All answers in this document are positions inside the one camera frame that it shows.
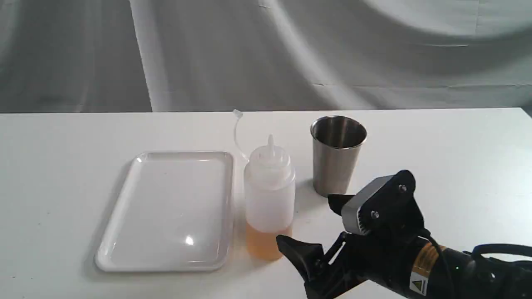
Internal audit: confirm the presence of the black cable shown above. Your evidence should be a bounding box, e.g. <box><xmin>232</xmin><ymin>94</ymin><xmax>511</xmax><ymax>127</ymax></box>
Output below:
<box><xmin>424</xmin><ymin>230</ymin><xmax>532</xmax><ymax>299</ymax></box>

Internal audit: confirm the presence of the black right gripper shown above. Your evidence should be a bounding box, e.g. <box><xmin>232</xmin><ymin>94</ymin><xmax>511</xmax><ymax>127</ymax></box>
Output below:
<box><xmin>276</xmin><ymin>170</ymin><xmax>433</xmax><ymax>299</ymax></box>

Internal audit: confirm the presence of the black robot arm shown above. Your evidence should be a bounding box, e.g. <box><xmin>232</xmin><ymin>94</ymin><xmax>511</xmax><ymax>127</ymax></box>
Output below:
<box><xmin>276</xmin><ymin>170</ymin><xmax>532</xmax><ymax>299</ymax></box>

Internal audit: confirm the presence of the grey backdrop cloth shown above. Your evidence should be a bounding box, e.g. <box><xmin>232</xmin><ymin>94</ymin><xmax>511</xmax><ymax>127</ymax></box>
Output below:
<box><xmin>1</xmin><ymin>0</ymin><xmax>531</xmax><ymax>113</ymax></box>

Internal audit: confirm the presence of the clear plastic squeeze bottle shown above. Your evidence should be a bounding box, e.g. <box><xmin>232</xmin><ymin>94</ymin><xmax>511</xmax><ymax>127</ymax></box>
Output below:
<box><xmin>233</xmin><ymin>109</ymin><xmax>296</xmax><ymax>262</ymax></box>

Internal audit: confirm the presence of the white plastic tray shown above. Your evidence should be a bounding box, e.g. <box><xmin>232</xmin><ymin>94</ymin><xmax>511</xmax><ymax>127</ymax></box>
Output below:
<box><xmin>95</xmin><ymin>151</ymin><xmax>234</xmax><ymax>272</ymax></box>

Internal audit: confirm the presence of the stainless steel cup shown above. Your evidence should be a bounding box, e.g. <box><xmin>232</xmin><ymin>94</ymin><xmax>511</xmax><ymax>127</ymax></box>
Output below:
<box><xmin>310</xmin><ymin>115</ymin><xmax>367</xmax><ymax>197</ymax></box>

